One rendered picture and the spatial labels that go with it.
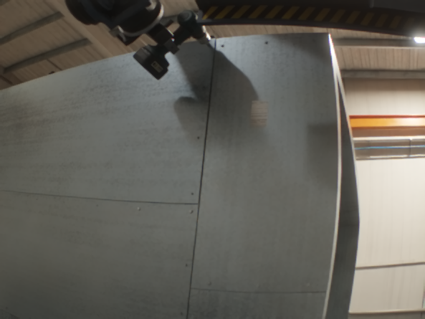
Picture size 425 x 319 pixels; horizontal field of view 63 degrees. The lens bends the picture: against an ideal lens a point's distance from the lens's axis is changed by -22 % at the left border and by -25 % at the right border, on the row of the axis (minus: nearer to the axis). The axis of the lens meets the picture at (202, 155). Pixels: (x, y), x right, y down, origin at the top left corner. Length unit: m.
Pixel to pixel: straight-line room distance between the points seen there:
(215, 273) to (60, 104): 0.93
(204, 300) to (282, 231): 0.29
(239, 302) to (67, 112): 0.97
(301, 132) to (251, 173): 0.18
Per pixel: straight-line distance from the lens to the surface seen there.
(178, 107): 1.34
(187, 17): 1.26
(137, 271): 1.27
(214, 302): 1.16
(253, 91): 1.27
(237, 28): 9.59
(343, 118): 1.72
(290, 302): 1.10
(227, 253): 1.16
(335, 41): 9.61
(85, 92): 1.61
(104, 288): 1.35
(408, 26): 1.10
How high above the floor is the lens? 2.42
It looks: 17 degrees up
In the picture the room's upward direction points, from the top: 6 degrees clockwise
